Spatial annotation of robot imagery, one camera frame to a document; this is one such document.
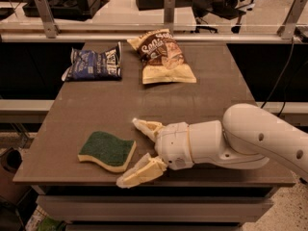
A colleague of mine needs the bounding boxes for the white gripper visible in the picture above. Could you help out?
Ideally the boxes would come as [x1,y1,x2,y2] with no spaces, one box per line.
[116,118,193,189]

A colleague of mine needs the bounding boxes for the green and yellow sponge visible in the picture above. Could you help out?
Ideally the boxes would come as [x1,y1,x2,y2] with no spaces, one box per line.
[78,131,137,173]

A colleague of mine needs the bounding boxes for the brown chip bag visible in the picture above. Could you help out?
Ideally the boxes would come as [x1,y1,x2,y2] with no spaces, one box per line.
[127,29,196,85]

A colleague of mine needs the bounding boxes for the blue chip bag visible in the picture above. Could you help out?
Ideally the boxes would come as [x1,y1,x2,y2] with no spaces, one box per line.
[62,42,122,82]

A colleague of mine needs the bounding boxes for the grey table drawer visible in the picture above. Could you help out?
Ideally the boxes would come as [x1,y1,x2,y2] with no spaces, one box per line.
[38,195,273,222]

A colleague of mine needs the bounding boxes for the black tray on desk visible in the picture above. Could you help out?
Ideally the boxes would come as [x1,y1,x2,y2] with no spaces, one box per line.
[22,0,110,22]

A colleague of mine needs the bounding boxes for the black office chair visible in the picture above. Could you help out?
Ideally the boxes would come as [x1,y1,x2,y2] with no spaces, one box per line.
[192,0,254,34]

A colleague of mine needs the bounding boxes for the middle metal bracket post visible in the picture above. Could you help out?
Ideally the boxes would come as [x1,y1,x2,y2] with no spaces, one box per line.
[164,0,175,32]

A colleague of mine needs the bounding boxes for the metal bracket post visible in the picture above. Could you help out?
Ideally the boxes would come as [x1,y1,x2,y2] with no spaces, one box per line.
[277,0,308,39]
[164,0,175,32]
[34,0,59,39]

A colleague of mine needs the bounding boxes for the black cable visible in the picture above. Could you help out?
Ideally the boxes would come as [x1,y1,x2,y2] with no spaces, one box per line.
[259,37,308,117]

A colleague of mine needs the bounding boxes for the left metal bracket post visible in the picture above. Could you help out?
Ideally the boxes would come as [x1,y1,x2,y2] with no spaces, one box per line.
[34,0,59,39]

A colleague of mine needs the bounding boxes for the right metal bracket post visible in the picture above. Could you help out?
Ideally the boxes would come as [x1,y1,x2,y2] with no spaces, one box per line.
[277,0,308,39]

